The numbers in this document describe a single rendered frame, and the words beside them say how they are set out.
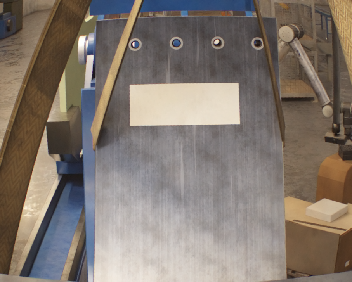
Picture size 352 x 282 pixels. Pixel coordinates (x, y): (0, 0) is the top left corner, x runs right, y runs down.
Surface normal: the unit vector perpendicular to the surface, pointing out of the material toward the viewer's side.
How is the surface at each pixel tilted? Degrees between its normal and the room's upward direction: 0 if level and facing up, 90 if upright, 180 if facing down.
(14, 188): 103
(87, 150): 75
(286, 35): 90
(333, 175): 69
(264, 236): 45
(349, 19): 99
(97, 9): 90
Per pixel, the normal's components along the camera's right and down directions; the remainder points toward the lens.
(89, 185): -0.01, -0.12
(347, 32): -0.97, 0.21
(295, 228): -0.67, 0.22
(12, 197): 0.92, 0.29
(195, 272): -0.04, -0.63
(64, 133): 0.00, 0.26
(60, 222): -0.03, -0.96
